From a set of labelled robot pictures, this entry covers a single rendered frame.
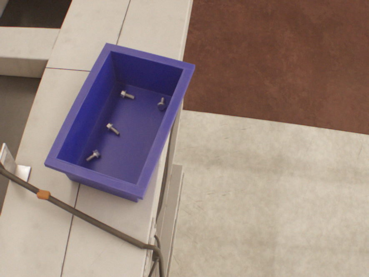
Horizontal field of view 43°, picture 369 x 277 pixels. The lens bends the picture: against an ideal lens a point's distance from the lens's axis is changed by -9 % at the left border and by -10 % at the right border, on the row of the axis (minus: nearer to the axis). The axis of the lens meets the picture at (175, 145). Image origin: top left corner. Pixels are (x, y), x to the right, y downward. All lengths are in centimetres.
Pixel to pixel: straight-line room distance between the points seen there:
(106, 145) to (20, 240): 21
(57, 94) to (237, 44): 126
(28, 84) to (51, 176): 26
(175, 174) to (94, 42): 45
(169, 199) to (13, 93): 47
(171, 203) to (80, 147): 47
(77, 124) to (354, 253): 119
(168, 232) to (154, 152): 50
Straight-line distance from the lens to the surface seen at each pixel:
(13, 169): 80
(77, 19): 98
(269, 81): 194
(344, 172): 182
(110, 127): 80
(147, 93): 85
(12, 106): 97
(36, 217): 77
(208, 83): 190
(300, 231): 168
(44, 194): 74
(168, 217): 119
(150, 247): 73
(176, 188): 122
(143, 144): 80
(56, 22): 108
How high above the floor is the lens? 154
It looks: 61 degrees down
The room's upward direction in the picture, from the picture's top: 2 degrees clockwise
